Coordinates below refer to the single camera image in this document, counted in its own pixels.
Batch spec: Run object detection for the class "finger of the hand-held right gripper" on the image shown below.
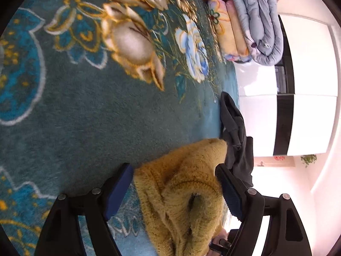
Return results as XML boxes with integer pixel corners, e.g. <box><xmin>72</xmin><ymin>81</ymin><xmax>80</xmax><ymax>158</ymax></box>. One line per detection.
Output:
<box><xmin>209</xmin><ymin>229</ymin><xmax>240</xmax><ymax>254</ymax></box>

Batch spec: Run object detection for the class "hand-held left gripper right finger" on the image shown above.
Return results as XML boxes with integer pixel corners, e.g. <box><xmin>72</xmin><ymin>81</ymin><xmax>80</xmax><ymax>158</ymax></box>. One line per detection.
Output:
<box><xmin>214</xmin><ymin>163</ymin><xmax>312</xmax><ymax>256</ymax></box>

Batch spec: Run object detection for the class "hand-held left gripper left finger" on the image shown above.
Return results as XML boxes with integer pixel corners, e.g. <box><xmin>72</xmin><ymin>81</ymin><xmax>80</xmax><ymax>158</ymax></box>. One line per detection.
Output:
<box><xmin>34</xmin><ymin>162</ymin><xmax>134</xmax><ymax>256</ymax></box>

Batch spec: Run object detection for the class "dark grey garment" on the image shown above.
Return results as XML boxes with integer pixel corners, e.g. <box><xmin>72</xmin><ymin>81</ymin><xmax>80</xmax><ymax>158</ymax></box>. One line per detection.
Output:
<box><xmin>220</xmin><ymin>91</ymin><xmax>254</xmax><ymax>188</ymax></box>

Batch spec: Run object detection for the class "mustard yellow fuzzy sweater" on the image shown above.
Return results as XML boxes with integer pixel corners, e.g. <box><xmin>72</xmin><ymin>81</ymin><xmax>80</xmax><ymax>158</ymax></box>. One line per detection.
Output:
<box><xmin>133</xmin><ymin>138</ymin><xmax>230</xmax><ymax>256</ymax></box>

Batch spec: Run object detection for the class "green potted plant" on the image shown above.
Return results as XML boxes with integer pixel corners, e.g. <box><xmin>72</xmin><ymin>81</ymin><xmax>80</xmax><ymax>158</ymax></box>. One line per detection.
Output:
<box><xmin>301</xmin><ymin>154</ymin><xmax>318</xmax><ymax>168</ymax></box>

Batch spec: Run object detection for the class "blue floral bed blanket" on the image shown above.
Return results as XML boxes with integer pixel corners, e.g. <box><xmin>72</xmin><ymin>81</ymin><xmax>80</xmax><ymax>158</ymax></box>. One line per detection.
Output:
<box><xmin>0</xmin><ymin>0</ymin><xmax>240</xmax><ymax>256</ymax></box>

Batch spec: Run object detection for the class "white glossy wardrobe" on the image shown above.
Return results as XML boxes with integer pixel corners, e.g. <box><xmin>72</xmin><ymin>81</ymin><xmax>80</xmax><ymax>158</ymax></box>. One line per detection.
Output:
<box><xmin>234</xmin><ymin>0</ymin><xmax>341</xmax><ymax>158</ymax></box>

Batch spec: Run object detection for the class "pink printed folded blanket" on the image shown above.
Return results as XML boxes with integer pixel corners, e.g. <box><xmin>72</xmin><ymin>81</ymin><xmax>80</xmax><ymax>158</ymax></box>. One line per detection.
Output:
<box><xmin>226</xmin><ymin>0</ymin><xmax>252</xmax><ymax>62</ymax></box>

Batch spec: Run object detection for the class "cream floral folded blanket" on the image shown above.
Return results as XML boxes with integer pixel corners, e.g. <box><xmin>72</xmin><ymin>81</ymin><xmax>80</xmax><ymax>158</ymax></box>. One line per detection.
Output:
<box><xmin>208</xmin><ymin>0</ymin><xmax>238</xmax><ymax>61</ymax></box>

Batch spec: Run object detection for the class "grey-blue folded quilt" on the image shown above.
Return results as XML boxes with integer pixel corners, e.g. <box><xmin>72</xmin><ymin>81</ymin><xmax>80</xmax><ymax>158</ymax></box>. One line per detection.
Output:
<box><xmin>230</xmin><ymin>0</ymin><xmax>283</xmax><ymax>67</ymax></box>

